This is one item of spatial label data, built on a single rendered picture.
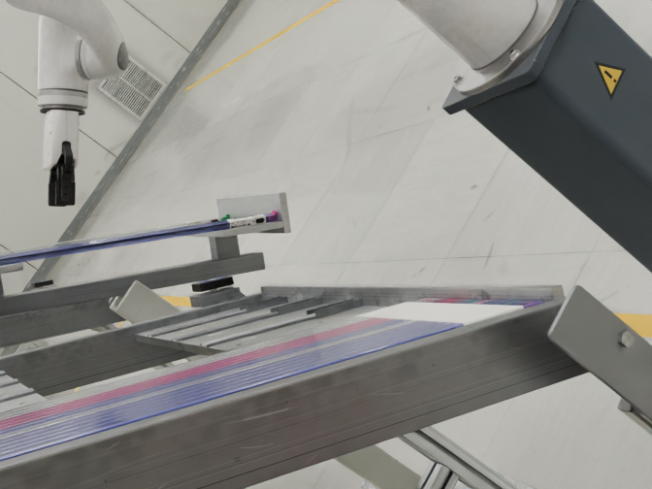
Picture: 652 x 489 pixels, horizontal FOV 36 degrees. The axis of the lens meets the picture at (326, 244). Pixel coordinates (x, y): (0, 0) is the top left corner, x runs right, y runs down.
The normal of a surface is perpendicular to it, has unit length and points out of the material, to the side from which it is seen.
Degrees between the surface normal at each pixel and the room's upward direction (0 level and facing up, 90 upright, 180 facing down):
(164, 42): 90
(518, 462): 0
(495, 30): 90
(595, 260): 0
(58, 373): 90
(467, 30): 90
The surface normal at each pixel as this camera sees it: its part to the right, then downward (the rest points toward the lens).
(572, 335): 0.42, -0.04
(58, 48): -0.07, -0.03
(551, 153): -0.46, 0.81
